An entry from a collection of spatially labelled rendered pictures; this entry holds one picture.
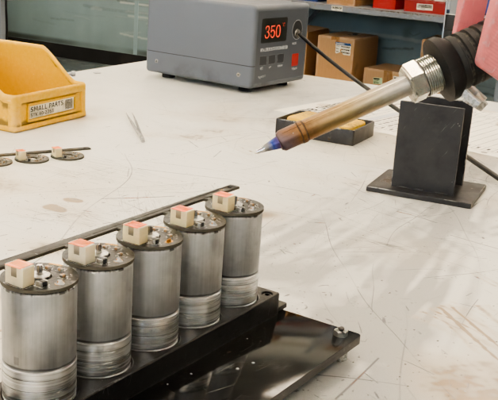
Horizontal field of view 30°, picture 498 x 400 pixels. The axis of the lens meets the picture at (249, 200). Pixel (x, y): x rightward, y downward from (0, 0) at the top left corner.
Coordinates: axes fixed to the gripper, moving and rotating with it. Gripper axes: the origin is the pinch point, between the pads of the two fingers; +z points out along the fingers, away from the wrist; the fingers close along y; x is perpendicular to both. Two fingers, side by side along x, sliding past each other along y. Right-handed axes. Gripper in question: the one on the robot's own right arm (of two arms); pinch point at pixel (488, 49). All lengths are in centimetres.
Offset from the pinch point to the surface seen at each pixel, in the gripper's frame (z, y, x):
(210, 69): 10, -70, 7
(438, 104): 1.2, -30.1, 13.7
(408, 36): -41, -455, 177
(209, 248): 12.0, -1.5, -4.6
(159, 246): 12.3, 0.6, -7.0
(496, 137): 0, -47, 29
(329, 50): -11, -439, 137
